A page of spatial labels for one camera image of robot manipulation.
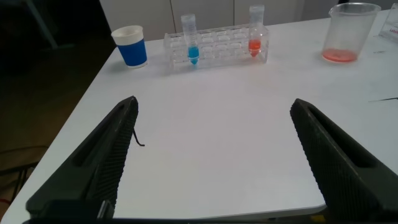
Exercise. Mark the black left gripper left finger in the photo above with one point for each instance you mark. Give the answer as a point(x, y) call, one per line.
point(93, 168)

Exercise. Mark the clear plastic beaker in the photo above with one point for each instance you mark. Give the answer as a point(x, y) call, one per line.
point(342, 40)

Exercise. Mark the blue white paper cup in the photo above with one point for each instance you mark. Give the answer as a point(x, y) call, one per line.
point(132, 51)

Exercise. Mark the white folding partition screen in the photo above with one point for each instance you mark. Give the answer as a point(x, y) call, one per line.
point(202, 12)

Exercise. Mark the clear acrylic test tube rack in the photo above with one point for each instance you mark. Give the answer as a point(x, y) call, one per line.
point(390, 28)
point(224, 46)

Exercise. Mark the test tube with red pigment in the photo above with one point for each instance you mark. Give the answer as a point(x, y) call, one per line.
point(254, 45)

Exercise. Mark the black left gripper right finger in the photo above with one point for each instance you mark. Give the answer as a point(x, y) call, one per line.
point(345, 174)

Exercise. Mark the test tube with blue pigment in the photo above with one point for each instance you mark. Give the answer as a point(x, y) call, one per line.
point(193, 53)

